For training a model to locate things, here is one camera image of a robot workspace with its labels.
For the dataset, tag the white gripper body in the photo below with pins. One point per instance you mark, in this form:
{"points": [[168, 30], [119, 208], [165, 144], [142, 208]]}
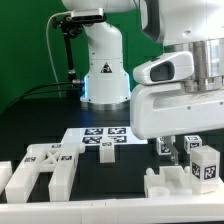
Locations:
{"points": [[166, 110]]}

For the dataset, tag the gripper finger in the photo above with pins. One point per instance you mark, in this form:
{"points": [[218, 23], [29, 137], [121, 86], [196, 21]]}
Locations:
{"points": [[174, 151]]}

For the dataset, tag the white chair seat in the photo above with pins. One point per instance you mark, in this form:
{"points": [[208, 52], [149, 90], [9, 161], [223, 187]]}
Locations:
{"points": [[176, 180]]}

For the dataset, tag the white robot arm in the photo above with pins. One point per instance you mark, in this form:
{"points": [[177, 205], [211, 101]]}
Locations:
{"points": [[196, 26]]}

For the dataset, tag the white tagged cube left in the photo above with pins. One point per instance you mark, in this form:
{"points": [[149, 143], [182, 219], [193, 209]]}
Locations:
{"points": [[161, 147]]}

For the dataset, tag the white tagged cube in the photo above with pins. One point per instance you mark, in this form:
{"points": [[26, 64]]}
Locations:
{"points": [[191, 141], [161, 147]]}

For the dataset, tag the white tagged cube right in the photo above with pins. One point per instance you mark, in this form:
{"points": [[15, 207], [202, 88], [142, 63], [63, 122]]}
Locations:
{"points": [[191, 141]]}

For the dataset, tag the white obstacle fence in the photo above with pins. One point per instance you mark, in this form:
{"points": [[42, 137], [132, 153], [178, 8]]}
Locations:
{"points": [[165, 205]]}

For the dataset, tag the white tag sheet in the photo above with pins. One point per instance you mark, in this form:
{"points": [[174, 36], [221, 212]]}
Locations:
{"points": [[91, 136]]}

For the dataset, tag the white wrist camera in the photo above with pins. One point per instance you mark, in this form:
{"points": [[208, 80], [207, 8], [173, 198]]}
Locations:
{"points": [[169, 67]]}

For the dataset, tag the white chair back frame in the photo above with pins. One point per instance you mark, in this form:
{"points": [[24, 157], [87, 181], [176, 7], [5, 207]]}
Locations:
{"points": [[59, 159]]}

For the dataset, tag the black camera stand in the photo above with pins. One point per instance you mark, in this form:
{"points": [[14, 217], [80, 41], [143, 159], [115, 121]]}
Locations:
{"points": [[69, 30]]}

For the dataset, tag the grey camera on stand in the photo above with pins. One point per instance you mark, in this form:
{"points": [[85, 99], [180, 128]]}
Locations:
{"points": [[87, 15]]}

